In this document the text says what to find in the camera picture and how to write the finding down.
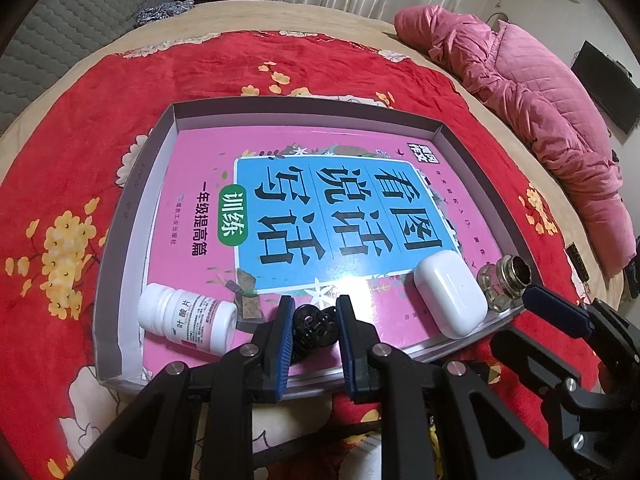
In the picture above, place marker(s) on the white pill bottle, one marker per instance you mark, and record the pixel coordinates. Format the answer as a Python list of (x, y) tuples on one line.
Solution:
[(175, 315)]

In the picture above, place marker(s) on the glass ink jar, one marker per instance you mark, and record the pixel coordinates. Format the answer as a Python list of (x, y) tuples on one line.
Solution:
[(500, 285)]

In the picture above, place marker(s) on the black wall television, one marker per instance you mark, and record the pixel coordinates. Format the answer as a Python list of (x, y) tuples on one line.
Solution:
[(605, 85)]

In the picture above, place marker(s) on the beige bed sheet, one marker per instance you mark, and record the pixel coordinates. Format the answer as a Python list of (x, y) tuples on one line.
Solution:
[(325, 15)]

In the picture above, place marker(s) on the blue patterned cloth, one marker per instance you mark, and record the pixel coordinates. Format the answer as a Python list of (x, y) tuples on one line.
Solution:
[(162, 12)]

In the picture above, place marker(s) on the grey shallow cardboard box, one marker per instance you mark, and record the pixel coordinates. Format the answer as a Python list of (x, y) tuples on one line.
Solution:
[(130, 240)]

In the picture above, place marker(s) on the pink quilted duvet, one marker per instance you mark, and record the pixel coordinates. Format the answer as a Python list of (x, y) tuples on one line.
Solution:
[(525, 85)]

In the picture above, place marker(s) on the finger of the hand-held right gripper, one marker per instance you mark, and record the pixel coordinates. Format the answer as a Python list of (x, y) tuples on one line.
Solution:
[(555, 305), (530, 360)]

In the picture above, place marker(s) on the black clip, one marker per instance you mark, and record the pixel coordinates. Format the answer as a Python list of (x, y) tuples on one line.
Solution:
[(312, 330)]

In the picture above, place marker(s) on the white earbuds case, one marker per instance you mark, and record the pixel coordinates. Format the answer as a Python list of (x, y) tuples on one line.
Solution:
[(445, 295)]

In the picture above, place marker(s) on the red floral blanket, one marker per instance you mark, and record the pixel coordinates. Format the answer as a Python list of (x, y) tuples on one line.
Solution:
[(75, 135)]

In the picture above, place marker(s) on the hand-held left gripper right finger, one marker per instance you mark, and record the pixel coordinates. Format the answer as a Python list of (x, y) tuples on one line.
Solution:
[(347, 345)]

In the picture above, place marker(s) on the pink and blue book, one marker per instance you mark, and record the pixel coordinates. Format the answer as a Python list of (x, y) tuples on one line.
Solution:
[(210, 185)]

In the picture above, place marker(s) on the grey quilted headboard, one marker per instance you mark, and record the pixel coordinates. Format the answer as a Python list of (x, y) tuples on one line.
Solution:
[(75, 10)]

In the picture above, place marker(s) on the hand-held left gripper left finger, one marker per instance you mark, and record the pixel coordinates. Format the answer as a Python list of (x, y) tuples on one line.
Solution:
[(285, 345)]

